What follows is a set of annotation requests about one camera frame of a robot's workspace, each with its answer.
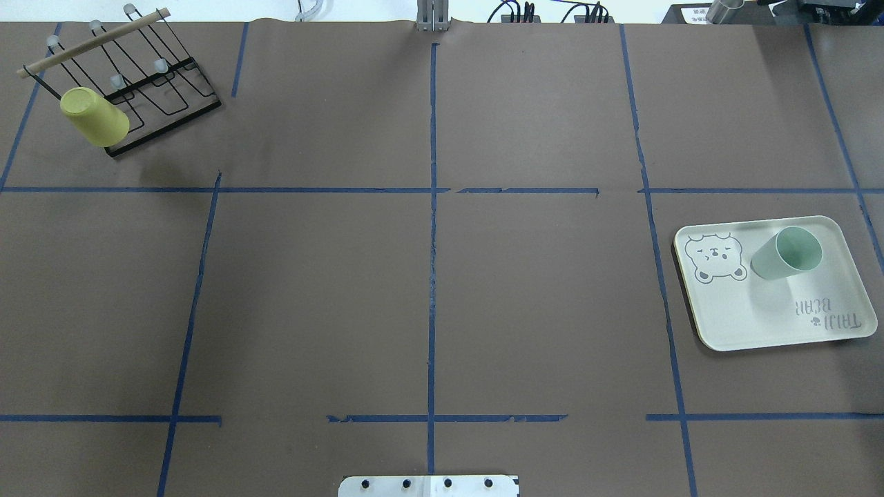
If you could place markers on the green cup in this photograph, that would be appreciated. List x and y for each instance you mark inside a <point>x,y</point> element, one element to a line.
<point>792,251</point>

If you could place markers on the cream bear tray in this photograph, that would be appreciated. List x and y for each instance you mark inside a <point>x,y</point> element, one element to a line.
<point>734,309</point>

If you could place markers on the yellow cup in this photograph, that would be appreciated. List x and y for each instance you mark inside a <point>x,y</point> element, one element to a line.
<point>96,118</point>

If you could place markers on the metal cup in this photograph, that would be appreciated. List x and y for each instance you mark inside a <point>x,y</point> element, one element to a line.
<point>723,11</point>

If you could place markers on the aluminium frame post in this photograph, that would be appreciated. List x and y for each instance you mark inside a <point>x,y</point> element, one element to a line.
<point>433,16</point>

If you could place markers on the black wire cup rack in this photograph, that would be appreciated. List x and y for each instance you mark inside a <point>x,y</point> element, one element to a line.
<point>141,66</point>

